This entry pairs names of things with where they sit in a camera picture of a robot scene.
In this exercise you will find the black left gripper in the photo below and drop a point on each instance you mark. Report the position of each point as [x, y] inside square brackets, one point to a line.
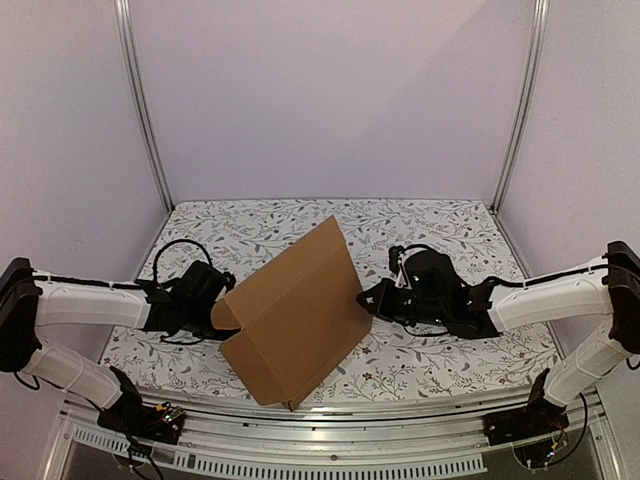
[225, 334]

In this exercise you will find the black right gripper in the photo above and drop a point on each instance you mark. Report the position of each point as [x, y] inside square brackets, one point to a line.
[388, 300]

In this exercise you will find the brown cardboard paper box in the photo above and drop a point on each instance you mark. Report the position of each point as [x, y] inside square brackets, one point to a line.
[294, 320]

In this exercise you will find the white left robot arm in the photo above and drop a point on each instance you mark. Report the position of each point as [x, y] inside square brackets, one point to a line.
[32, 299]

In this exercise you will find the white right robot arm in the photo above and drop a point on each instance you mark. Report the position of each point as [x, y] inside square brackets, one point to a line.
[605, 286]

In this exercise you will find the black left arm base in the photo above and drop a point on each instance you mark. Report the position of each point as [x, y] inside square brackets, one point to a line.
[128, 415]

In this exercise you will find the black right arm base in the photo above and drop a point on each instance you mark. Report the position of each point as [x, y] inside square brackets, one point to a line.
[537, 417]

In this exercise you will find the floral patterned table mat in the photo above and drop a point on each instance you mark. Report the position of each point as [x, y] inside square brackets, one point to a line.
[389, 364]

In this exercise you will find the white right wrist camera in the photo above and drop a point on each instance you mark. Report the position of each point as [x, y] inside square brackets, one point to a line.
[396, 261]

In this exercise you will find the aluminium front rail frame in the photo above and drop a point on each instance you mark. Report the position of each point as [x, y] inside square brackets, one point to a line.
[419, 439]

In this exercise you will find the left aluminium corner post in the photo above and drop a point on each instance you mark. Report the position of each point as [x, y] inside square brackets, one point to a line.
[141, 108]

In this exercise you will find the aluminium corner post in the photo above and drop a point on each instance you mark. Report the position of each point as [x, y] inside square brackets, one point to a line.
[527, 90]
[141, 108]

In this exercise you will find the right aluminium corner post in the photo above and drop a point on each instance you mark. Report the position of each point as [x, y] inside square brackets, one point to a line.
[527, 90]

